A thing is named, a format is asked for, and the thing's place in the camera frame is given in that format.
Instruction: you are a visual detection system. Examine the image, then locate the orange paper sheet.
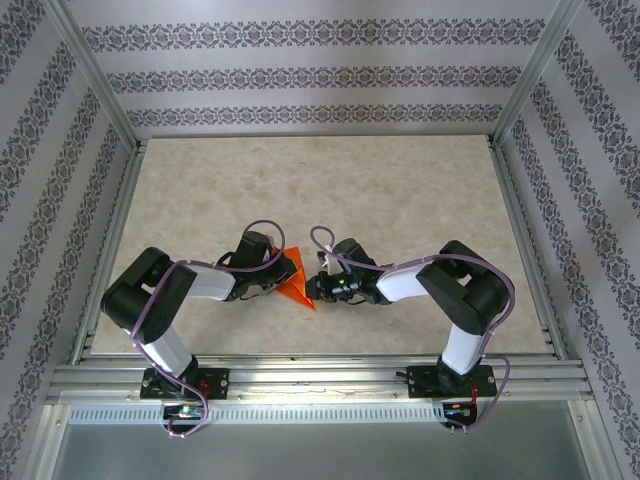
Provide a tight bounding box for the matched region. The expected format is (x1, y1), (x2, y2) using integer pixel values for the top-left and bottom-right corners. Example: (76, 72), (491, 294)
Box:
(272, 246), (318, 312)

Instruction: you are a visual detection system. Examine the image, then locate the grey metal shelf plate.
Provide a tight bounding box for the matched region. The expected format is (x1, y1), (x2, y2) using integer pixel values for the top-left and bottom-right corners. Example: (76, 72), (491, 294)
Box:
(37, 402), (609, 480)

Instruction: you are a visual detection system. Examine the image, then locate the small controller board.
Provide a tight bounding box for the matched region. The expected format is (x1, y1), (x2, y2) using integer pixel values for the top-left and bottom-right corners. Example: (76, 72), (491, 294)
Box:
(442, 402), (479, 426)
(162, 404), (206, 421)

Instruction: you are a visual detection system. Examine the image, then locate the aluminium mounting rail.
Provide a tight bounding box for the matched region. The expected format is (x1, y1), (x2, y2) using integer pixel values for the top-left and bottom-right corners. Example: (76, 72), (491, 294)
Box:
(47, 354), (596, 404)

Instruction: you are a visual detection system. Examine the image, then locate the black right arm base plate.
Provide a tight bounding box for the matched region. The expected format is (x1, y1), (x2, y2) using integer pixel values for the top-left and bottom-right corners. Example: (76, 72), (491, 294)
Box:
(407, 365), (499, 400)

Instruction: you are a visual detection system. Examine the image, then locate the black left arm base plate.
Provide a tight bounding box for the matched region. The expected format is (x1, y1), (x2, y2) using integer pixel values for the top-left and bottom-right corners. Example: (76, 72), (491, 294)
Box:
(139, 368), (230, 400)

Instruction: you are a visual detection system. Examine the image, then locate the slotted grey cable duct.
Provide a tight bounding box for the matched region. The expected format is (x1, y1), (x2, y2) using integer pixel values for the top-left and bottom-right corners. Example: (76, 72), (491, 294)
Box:
(67, 402), (446, 426)

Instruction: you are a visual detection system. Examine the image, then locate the aluminium side rail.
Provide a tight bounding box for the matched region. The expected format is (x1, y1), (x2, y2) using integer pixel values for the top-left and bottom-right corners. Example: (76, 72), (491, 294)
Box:
(487, 137), (569, 361)
(69, 139), (149, 364)

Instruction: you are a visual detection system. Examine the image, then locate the aluminium frame post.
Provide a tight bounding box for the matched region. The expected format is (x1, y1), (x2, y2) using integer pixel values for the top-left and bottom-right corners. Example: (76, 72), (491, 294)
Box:
(42, 0), (146, 154)
(489, 0), (591, 149)

